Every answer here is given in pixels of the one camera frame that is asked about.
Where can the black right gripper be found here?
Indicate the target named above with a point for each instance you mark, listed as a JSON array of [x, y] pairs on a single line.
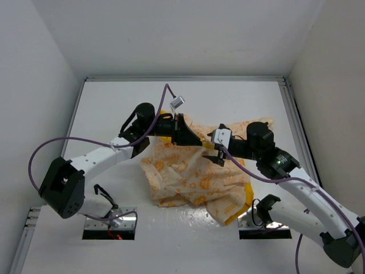
[[217, 159]]

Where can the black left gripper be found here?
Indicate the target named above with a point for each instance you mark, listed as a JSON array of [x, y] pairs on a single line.
[[182, 135]]

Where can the orange patterned yellow-lined jacket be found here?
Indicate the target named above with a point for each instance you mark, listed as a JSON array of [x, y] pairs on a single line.
[[182, 175]]

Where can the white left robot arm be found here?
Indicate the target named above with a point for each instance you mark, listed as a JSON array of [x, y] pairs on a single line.
[[63, 187]]

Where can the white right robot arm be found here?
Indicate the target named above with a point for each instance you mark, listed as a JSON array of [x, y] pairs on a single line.
[[339, 231]]

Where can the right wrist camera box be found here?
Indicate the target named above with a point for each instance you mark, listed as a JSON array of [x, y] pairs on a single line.
[[221, 136]]

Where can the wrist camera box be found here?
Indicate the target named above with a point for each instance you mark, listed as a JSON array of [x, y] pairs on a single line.
[[221, 136], [177, 102]]

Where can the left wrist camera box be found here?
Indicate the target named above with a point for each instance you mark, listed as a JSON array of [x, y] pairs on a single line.
[[177, 102]]

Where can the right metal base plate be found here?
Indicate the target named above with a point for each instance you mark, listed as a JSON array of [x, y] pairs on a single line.
[[249, 221]]

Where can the metal base plate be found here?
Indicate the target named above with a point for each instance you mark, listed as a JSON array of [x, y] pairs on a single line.
[[249, 221], [120, 219]]

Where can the aluminium frame rail right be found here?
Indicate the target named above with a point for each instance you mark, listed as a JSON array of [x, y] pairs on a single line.
[[302, 145]]

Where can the aluminium frame rail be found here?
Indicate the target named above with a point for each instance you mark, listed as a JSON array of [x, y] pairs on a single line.
[[279, 79], [302, 145]]

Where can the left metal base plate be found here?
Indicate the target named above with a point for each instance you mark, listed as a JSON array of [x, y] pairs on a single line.
[[120, 219]]

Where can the aluminium frame rail back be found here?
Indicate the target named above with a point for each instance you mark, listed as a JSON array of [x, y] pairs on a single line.
[[279, 79]]

